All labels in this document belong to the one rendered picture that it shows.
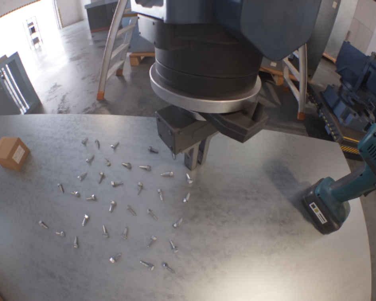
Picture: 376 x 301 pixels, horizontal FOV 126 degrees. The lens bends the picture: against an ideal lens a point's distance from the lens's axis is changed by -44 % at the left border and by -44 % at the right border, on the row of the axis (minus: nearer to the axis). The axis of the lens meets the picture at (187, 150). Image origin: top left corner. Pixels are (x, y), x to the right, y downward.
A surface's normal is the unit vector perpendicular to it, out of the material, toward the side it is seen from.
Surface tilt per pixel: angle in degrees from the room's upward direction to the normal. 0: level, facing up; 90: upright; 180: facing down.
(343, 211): 9
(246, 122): 0
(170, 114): 0
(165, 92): 90
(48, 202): 0
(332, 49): 90
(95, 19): 90
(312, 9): 90
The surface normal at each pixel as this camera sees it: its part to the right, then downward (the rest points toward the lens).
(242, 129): -0.50, 0.68
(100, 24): -0.15, 0.78
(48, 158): 0.04, -0.60
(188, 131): 0.60, 0.65
